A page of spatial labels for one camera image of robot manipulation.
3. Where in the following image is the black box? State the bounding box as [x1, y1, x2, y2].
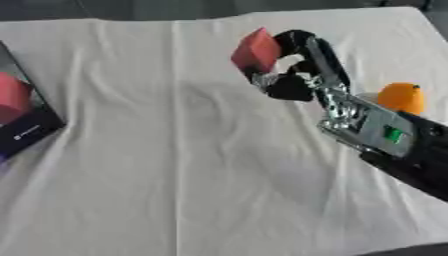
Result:
[0, 40, 69, 160]

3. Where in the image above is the red block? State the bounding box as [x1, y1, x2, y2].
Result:
[229, 27, 284, 75]

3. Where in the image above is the orange toy fruit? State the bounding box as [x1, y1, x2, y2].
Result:
[374, 82, 427, 116]

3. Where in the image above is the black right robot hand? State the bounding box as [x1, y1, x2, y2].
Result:
[248, 29, 354, 103]

